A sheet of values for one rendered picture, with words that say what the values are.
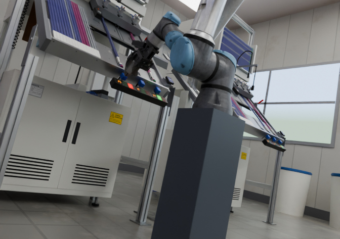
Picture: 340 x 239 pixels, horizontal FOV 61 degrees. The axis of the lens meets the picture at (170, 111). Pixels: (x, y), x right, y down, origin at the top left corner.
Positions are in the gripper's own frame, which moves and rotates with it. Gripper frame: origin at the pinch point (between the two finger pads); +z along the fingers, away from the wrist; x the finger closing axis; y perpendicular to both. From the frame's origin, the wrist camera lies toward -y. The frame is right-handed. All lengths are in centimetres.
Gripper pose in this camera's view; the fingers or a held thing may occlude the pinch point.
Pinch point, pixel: (126, 73)
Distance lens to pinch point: 140.7
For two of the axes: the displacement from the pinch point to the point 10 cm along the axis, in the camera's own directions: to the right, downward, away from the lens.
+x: 7.0, 2.6, 6.7
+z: -6.3, 6.7, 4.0
